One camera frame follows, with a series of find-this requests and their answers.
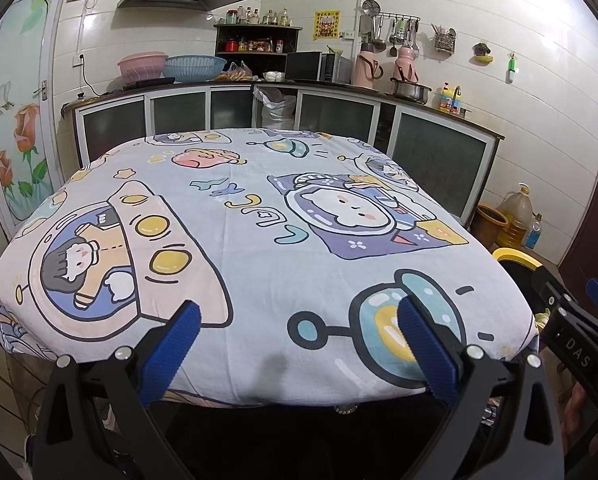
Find yellow rimmed trash bin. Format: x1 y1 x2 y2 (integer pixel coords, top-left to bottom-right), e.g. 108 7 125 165
492 247 550 332

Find kitchen counter cabinets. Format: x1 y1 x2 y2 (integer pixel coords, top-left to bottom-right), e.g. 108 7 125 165
60 80 504 224

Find person right hand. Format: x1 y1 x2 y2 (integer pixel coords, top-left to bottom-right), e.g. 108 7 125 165
561 382 587 436

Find blue water bottle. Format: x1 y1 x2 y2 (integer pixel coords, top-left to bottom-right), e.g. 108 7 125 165
524 214 542 249

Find cooking oil jug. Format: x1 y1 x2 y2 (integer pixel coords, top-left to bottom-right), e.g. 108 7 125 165
496 183 534 249

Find brown plastic bucket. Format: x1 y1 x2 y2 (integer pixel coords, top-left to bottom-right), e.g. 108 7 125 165
470 203 509 250

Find cartoon printed tablecloth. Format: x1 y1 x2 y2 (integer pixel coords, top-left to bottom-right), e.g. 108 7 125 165
0 129 536 406

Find detergent bottles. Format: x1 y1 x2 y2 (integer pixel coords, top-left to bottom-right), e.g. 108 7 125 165
439 81 462 116

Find steel pot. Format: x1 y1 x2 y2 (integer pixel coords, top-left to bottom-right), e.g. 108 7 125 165
391 78 431 105

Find white sack under counter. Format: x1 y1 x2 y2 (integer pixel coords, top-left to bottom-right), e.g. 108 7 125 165
253 87 297 130

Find pink thermos right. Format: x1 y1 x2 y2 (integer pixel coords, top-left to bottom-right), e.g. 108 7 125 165
393 46 419 84

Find pink thermos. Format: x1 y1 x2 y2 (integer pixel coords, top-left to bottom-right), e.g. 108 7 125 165
351 42 384 89
393 46 419 84

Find pink thermos left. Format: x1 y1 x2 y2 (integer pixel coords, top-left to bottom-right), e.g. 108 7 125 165
351 42 384 89

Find blue plastic basket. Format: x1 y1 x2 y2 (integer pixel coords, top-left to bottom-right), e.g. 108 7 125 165
162 55 226 84

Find pink plastic basin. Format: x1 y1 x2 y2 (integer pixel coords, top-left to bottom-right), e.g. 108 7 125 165
117 51 169 84

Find microwave oven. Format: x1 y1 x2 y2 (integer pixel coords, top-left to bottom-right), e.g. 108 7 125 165
285 51 352 84

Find painted flower door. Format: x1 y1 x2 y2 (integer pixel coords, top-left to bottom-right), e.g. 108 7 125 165
0 0 64 238

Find black spice shelf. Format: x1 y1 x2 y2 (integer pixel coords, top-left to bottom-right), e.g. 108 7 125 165
214 23 302 77

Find hanging utensil rack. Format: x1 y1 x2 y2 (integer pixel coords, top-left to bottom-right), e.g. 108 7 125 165
357 0 421 58

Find yellow wall poster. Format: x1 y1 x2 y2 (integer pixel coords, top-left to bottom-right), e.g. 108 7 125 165
312 10 340 40

